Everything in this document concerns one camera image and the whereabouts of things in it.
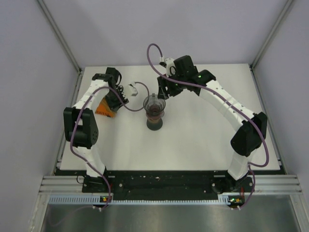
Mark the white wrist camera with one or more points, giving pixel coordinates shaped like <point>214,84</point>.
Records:
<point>130,91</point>
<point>168,64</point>

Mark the grey plastic coffee dripper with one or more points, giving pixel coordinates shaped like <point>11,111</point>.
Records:
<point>153,105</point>

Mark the aluminium frame rail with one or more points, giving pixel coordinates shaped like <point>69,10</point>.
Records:
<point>264,185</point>

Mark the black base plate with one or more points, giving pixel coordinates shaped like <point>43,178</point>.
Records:
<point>163,185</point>

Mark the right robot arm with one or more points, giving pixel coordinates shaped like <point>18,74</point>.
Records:
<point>250,127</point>

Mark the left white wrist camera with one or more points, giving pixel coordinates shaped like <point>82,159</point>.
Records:
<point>130,91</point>

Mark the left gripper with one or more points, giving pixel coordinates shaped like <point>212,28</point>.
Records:
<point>114,106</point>

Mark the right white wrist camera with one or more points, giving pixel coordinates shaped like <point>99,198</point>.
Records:
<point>168,64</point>

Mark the grey cable duct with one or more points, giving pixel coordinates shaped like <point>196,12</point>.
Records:
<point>99,200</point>

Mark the red rimmed coffee server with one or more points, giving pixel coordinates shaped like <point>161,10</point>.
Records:
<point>154,120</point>

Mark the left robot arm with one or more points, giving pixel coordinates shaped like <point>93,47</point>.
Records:
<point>81,129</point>

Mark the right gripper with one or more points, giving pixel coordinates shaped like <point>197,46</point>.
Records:
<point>163,83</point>

